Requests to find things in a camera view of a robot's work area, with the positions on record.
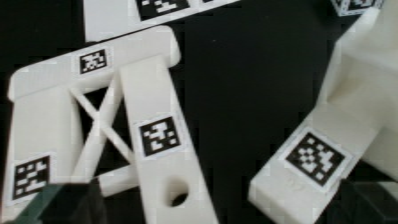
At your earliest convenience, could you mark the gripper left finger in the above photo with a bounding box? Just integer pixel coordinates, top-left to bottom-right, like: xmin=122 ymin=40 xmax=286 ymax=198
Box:
xmin=10 ymin=181 xmax=108 ymax=224

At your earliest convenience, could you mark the white sheet with tags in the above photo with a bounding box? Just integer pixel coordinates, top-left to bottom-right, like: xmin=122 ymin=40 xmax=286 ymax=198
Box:
xmin=83 ymin=0 xmax=238 ymax=42

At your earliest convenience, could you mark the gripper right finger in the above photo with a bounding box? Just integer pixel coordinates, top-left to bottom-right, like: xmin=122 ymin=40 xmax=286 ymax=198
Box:
xmin=335 ymin=181 xmax=398 ymax=224

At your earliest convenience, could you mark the white chair seat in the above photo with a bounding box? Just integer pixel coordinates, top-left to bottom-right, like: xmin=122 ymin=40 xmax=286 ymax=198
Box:
xmin=318 ymin=0 xmax=398 ymax=180

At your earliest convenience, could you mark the white chair back frame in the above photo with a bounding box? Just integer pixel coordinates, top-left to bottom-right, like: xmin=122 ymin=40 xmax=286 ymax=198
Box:
xmin=0 ymin=26 xmax=218 ymax=224

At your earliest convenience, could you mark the white chair leg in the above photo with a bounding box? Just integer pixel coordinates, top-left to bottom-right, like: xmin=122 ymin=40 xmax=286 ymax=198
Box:
xmin=330 ymin=0 xmax=383 ymax=16
xmin=248 ymin=124 xmax=376 ymax=224

